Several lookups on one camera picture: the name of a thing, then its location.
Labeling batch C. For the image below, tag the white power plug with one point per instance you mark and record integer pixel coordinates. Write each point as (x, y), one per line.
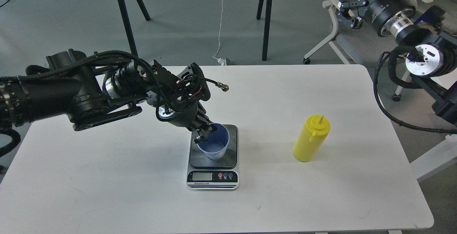
(222, 61)

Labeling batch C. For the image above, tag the blue plastic cup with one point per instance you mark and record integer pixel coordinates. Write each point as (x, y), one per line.
(217, 142)

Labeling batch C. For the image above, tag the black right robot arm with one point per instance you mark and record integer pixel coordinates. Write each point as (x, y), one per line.
(425, 49)

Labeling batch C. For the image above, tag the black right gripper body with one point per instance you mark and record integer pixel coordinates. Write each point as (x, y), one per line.
(390, 17)

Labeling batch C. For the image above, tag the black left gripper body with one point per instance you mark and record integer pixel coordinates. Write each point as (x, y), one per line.
(177, 98)

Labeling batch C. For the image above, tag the digital kitchen scale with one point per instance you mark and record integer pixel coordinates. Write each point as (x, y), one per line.
(206, 174)

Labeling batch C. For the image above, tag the yellow squeeze bottle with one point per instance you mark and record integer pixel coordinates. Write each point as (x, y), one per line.
(312, 135)

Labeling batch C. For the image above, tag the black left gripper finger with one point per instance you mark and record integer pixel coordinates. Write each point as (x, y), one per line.
(199, 135)
(207, 125)

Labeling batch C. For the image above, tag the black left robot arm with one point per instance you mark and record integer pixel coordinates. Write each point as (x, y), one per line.
(103, 88)

